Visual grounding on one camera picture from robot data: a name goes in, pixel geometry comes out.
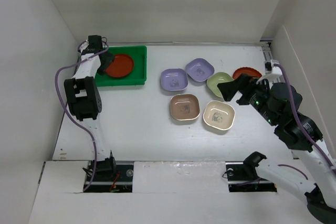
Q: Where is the red scalloped round plate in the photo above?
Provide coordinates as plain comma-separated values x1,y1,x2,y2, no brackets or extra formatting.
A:
232,67,262,80

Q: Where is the green plastic bin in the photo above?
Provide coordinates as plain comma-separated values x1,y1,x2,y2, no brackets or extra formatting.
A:
95,46,147,87

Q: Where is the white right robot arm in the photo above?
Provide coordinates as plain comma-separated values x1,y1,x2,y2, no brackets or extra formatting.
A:
217,74,335,223

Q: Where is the cream square panda dish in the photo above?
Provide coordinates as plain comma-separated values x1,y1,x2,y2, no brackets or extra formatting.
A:
203,100,236,131

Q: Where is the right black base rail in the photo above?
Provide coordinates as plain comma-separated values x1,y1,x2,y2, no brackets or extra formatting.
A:
222,162,277,193

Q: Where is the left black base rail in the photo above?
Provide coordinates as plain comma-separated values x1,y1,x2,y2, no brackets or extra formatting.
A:
84,163,134,193

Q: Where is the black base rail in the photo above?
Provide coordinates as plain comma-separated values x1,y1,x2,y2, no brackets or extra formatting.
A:
222,162,277,193
84,163,134,193

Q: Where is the purple square panda dish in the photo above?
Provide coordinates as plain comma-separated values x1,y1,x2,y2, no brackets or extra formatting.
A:
160,68,188,91
185,58,215,82

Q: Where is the green square panda dish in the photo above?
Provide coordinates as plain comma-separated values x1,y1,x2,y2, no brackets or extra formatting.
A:
207,72,234,98

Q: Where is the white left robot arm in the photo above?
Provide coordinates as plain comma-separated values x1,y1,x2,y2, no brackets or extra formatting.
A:
64,35,118,180

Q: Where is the aluminium side rail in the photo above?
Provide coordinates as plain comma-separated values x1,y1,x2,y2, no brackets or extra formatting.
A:
259,39,274,61

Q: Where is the brown square panda dish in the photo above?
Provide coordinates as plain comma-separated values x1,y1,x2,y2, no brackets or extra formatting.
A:
170,94,201,124

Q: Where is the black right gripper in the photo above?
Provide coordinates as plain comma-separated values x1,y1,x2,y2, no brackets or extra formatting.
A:
217,71,278,125

